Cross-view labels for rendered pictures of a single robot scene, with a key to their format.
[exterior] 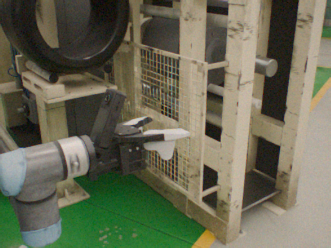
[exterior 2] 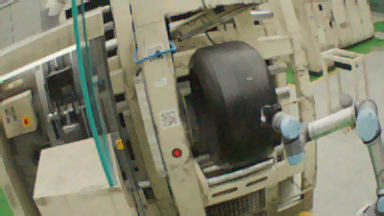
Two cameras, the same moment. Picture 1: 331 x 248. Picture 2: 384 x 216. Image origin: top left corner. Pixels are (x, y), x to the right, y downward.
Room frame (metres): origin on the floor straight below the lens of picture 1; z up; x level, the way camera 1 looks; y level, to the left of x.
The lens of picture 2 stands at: (0.99, 2.51, 1.90)
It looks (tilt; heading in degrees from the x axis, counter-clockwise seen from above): 17 degrees down; 298
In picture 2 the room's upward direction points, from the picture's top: 12 degrees counter-clockwise
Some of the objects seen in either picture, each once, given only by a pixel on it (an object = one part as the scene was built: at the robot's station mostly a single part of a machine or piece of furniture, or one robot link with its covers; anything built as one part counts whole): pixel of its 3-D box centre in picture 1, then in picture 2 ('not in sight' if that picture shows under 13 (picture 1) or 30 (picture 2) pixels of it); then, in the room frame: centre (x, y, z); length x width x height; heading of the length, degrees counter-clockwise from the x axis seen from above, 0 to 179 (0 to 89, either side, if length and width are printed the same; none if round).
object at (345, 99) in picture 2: not in sight; (347, 88); (1.47, -2.12, 0.40); 0.60 x 0.35 x 0.80; 148
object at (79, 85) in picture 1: (69, 85); (234, 179); (1.91, 0.50, 0.80); 0.37 x 0.36 x 0.02; 127
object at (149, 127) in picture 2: not in sight; (150, 127); (2.16, 0.75, 1.19); 0.05 x 0.04 x 0.48; 127
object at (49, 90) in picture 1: (42, 82); (241, 183); (1.83, 0.61, 0.83); 0.36 x 0.09 x 0.06; 37
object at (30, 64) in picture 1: (41, 70); (241, 171); (1.82, 0.61, 0.90); 0.35 x 0.05 x 0.05; 37
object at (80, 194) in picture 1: (61, 192); not in sight; (2.11, 0.67, 0.02); 0.27 x 0.27 x 0.04; 37
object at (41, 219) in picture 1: (36, 210); not in sight; (0.61, 0.25, 0.94); 0.11 x 0.08 x 0.11; 32
